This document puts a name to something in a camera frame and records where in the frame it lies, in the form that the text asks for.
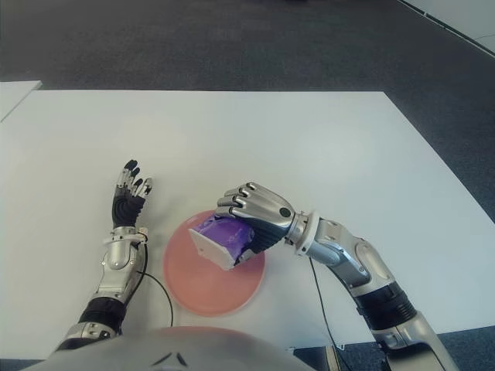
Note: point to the white adjoining table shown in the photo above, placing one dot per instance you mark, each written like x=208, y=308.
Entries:
x=11, y=94

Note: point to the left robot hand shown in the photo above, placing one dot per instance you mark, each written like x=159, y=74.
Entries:
x=125, y=210

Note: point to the purple tissue paper pack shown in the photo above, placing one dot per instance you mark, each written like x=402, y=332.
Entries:
x=216, y=239

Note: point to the pink round plate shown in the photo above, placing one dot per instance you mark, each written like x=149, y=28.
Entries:
x=209, y=290

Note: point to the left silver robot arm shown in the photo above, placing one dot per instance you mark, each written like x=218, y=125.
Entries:
x=116, y=255

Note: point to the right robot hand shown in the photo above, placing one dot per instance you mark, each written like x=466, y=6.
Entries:
x=267, y=210

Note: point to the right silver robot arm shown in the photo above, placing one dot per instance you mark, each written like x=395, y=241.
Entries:
x=348, y=247

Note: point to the silver robot torso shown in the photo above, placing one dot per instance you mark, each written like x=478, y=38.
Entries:
x=193, y=348

